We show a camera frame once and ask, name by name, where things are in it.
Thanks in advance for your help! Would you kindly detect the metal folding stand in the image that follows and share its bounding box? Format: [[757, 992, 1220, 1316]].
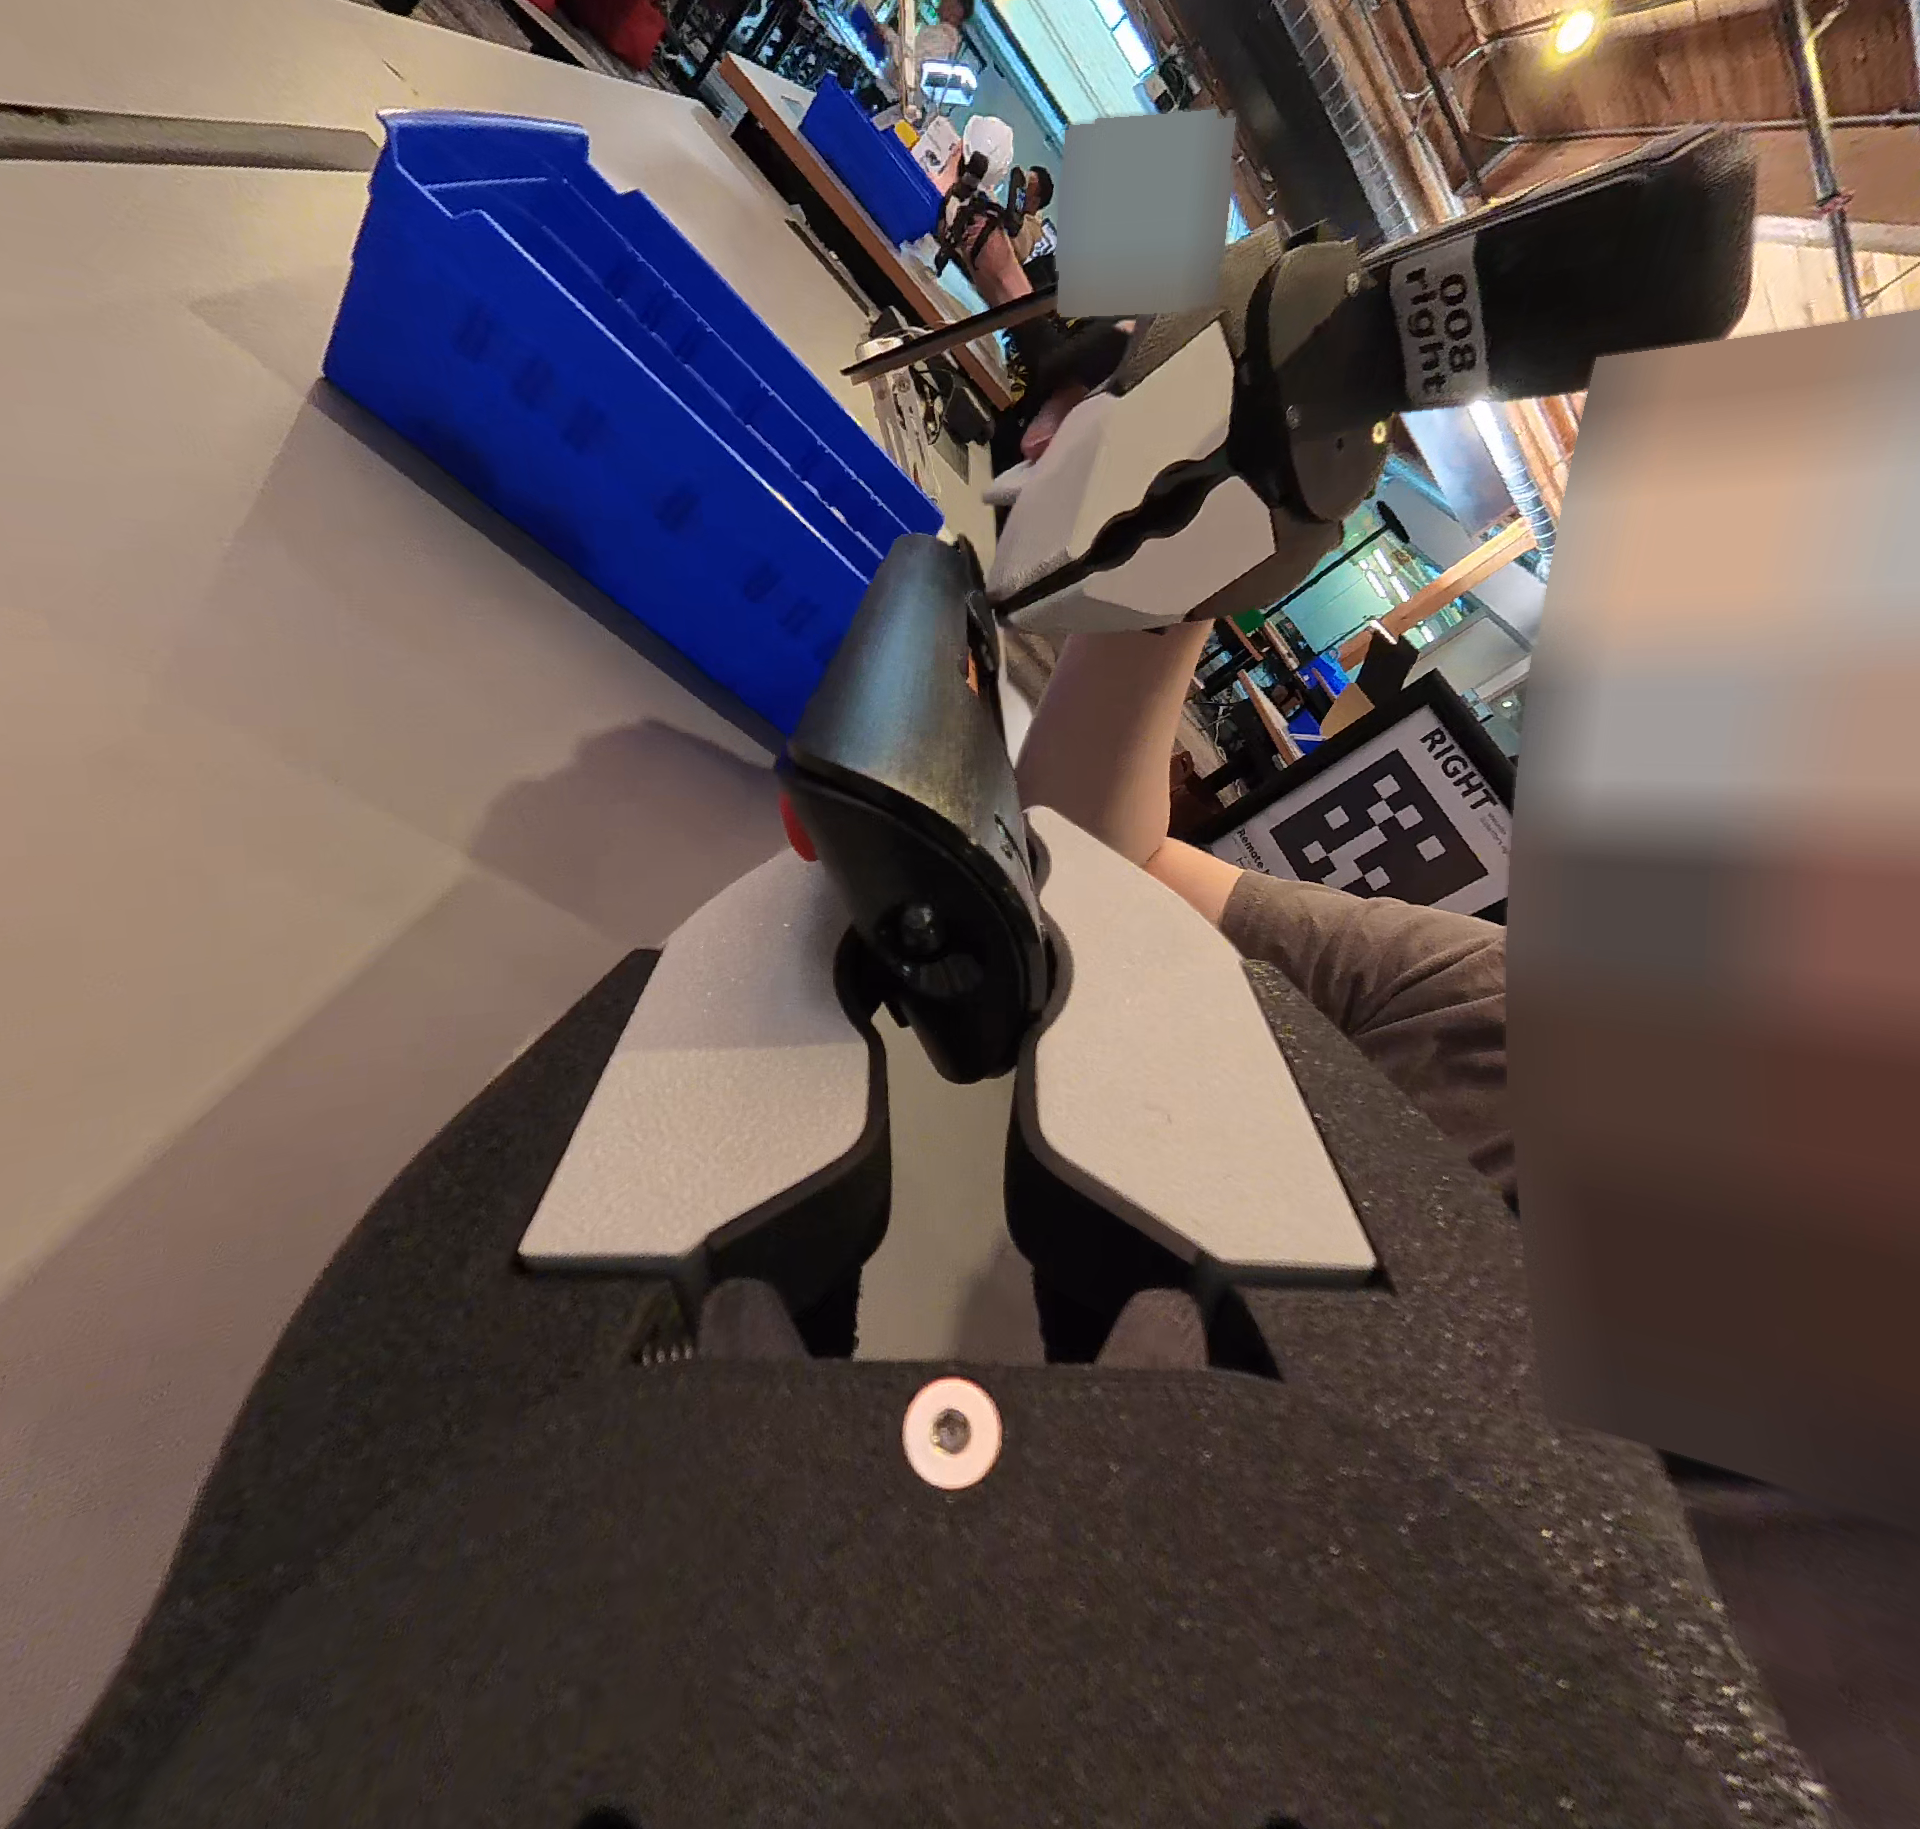
[[885, 359, 963, 499]]

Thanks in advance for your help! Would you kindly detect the black remote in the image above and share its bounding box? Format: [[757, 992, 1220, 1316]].
[[771, 531, 1055, 1086]]

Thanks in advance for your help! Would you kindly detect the thin black framed board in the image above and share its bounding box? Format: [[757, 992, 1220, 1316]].
[[840, 284, 1058, 384]]

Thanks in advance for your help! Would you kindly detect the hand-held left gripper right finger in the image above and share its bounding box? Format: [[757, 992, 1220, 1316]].
[[1006, 805, 1381, 1360]]

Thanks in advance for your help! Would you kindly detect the blue plastic bin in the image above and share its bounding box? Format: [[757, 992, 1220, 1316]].
[[321, 107, 948, 739]]

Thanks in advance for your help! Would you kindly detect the black cable bundle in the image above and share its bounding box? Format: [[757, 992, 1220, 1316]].
[[900, 359, 1006, 453]]

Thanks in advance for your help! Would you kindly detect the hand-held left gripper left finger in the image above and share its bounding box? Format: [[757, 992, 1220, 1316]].
[[516, 849, 891, 1357]]

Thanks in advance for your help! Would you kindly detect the black framed marker sign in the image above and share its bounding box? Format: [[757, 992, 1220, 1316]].
[[1200, 674, 1518, 918]]

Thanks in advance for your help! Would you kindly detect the blue storage bin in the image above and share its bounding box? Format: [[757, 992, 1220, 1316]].
[[798, 75, 945, 244]]

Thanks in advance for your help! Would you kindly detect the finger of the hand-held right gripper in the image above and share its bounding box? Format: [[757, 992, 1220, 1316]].
[[995, 472, 1283, 641], [981, 324, 1238, 592]]

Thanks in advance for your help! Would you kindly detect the person's grey-brown t-shirt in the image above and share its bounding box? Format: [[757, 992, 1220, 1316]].
[[1218, 869, 1920, 1829]]

